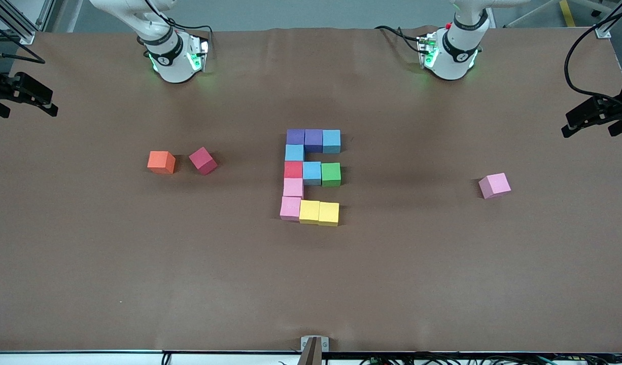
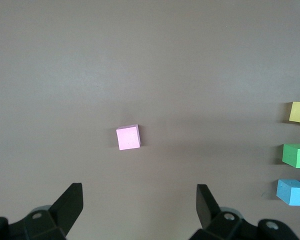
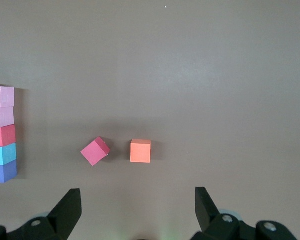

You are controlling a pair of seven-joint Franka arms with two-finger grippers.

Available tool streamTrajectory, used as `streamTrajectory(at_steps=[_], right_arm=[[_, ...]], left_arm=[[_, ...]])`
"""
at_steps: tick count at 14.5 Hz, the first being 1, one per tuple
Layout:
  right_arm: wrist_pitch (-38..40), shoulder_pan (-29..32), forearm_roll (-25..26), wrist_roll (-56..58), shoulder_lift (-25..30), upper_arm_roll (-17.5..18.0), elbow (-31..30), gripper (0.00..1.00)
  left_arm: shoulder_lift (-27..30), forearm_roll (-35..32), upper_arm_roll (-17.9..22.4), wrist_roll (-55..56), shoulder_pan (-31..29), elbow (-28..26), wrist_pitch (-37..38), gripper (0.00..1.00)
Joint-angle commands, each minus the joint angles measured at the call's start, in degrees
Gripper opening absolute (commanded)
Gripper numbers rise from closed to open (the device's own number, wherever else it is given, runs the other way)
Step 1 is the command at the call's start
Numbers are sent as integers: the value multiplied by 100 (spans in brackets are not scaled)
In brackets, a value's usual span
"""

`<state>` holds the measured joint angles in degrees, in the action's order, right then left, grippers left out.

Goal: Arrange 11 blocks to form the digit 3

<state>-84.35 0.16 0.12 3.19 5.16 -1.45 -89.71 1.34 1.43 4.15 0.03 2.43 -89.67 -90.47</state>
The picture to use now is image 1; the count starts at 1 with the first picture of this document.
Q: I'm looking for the green foam cube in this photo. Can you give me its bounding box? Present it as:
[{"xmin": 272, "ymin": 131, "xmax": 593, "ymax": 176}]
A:
[{"xmin": 321, "ymin": 162, "xmax": 342, "ymax": 187}]

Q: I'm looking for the yellow foam cube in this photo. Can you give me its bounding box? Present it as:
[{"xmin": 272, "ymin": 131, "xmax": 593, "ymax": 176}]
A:
[
  {"xmin": 299, "ymin": 200, "xmax": 321, "ymax": 225},
  {"xmin": 319, "ymin": 202, "xmax": 340, "ymax": 227}
]

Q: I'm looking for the orange foam cube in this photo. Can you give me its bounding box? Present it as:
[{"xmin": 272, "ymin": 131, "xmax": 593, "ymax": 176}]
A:
[{"xmin": 147, "ymin": 151, "xmax": 177, "ymax": 175}]

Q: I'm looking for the crimson foam cube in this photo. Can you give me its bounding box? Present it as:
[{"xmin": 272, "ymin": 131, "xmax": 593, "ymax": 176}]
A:
[{"xmin": 189, "ymin": 147, "xmax": 219, "ymax": 176}]

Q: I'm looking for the brown table cover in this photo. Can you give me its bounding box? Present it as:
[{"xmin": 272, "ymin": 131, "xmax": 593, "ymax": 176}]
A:
[{"xmin": 0, "ymin": 26, "xmax": 622, "ymax": 354}]

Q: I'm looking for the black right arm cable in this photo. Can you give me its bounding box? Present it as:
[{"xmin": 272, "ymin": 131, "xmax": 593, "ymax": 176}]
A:
[{"xmin": 0, "ymin": 20, "xmax": 46, "ymax": 64}]

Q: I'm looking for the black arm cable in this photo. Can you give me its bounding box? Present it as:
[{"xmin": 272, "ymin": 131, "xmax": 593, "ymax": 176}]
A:
[
  {"xmin": 0, "ymin": 20, "xmax": 46, "ymax": 64},
  {"xmin": 565, "ymin": 5, "xmax": 622, "ymax": 104}
]

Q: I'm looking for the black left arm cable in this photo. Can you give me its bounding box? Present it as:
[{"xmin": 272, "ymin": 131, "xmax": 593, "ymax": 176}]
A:
[{"xmin": 565, "ymin": 5, "xmax": 622, "ymax": 104}]

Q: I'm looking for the aluminium frame profile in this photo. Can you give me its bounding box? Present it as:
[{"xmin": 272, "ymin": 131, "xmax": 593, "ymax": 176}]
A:
[
  {"xmin": 593, "ymin": 0, "xmax": 622, "ymax": 40},
  {"xmin": 0, "ymin": 0, "xmax": 55, "ymax": 46}
]

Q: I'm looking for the black base cable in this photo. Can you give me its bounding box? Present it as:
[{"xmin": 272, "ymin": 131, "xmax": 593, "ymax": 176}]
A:
[
  {"xmin": 146, "ymin": 0, "xmax": 214, "ymax": 36},
  {"xmin": 374, "ymin": 24, "xmax": 424, "ymax": 55}
]

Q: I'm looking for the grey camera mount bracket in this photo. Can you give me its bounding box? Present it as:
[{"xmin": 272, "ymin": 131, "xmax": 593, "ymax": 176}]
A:
[{"xmin": 298, "ymin": 336, "xmax": 330, "ymax": 365}]

